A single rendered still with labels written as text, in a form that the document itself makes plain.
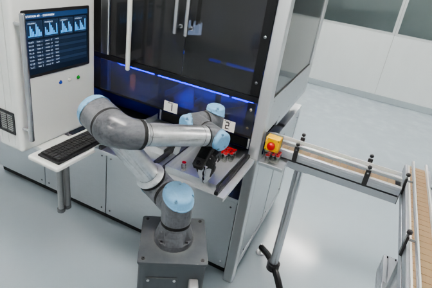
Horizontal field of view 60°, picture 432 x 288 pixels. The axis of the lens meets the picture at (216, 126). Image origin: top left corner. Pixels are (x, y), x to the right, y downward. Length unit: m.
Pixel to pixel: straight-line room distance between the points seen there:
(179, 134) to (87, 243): 1.59
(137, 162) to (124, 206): 1.27
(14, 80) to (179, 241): 1.04
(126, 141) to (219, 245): 1.35
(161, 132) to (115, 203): 1.51
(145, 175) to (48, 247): 1.40
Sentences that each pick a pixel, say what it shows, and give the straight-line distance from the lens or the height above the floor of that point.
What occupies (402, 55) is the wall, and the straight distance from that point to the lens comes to 6.36.
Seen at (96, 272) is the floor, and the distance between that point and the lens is 2.52.
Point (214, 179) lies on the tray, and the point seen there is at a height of 0.88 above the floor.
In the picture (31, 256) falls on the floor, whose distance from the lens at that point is 2.67.
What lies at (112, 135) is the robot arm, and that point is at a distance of 1.13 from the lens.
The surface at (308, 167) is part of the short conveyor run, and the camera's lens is 2.02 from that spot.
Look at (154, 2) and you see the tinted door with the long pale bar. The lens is 2.01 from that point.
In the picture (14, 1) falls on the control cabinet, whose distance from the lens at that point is 1.85.
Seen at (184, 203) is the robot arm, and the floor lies 1.00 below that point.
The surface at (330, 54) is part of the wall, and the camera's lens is 6.43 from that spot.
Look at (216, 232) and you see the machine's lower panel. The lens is 2.31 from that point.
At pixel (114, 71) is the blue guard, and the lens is 2.24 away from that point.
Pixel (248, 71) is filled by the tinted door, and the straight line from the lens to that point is 1.83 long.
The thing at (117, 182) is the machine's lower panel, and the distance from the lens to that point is 2.54.
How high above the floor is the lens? 1.84
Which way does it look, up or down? 25 degrees down
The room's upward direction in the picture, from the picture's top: 9 degrees clockwise
